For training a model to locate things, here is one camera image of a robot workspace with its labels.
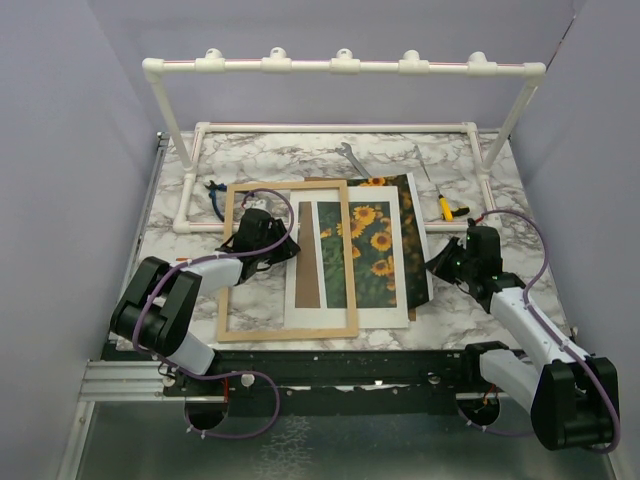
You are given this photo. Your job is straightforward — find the small yellow screwdriver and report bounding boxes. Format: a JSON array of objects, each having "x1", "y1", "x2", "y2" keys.
[{"x1": 435, "y1": 185, "x2": 453, "y2": 222}]

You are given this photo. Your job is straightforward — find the sunflower photo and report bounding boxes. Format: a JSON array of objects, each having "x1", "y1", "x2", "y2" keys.
[{"x1": 316, "y1": 172, "x2": 434, "y2": 311}]

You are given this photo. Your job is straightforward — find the wooden picture frame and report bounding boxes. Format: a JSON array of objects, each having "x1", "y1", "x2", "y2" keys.
[{"x1": 216, "y1": 180, "x2": 359, "y2": 343}]

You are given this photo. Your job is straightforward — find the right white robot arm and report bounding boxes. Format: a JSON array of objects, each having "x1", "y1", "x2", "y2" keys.
[{"x1": 426, "y1": 225, "x2": 621, "y2": 453}]

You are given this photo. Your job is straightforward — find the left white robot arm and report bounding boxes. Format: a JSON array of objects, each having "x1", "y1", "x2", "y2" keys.
[{"x1": 110, "y1": 208, "x2": 300, "y2": 395}]

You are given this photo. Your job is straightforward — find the white photo mat board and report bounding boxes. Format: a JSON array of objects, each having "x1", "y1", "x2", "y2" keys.
[{"x1": 283, "y1": 184, "x2": 410, "y2": 330}]

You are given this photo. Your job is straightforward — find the black yellow screwdriver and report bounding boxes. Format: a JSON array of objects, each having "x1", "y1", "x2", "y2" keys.
[{"x1": 451, "y1": 207, "x2": 470, "y2": 218}]

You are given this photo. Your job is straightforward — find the large grey wrench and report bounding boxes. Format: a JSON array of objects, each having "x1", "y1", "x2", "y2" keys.
[{"x1": 336, "y1": 142, "x2": 371, "y2": 178}]

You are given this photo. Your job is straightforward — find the white PVC pipe rack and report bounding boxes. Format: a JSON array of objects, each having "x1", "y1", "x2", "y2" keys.
[{"x1": 142, "y1": 47, "x2": 547, "y2": 234}]

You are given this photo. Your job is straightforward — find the blue handled pliers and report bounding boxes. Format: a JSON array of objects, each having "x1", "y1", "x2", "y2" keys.
[{"x1": 205, "y1": 180, "x2": 227, "y2": 222}]

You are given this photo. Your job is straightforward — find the brown frame backing board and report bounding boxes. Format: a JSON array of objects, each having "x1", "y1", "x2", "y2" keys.
[{"x1": 294, "y1": 174, "x2": 417, "y2": 322}]

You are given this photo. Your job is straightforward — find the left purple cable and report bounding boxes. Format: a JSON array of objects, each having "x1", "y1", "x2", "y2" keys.
[{"x1": 131, "y1": 188, "x2": 297, "y2": 439}]

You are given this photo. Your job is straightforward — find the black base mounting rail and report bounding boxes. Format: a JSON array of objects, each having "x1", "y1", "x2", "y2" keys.
[{"x1": 163, "y1": 350, "x2": 500, "y2": 423}]

